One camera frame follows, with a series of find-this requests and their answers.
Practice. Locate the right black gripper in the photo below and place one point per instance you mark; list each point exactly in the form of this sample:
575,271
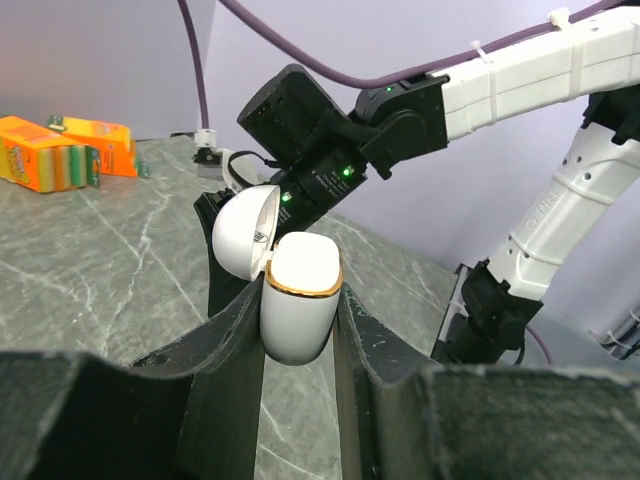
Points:
310,150

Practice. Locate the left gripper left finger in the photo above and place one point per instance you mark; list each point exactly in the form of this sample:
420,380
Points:
189,410

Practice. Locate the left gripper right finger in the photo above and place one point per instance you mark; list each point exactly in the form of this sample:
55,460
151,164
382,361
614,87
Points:
403,416

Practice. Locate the white square charging case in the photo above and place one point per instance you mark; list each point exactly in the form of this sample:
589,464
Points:
301,273

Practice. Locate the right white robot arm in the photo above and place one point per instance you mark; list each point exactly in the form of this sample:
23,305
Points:
454,205

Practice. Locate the orange green box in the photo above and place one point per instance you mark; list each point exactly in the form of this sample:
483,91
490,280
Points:
45,161
114,142

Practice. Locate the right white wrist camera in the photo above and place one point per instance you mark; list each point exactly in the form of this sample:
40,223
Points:
235,169

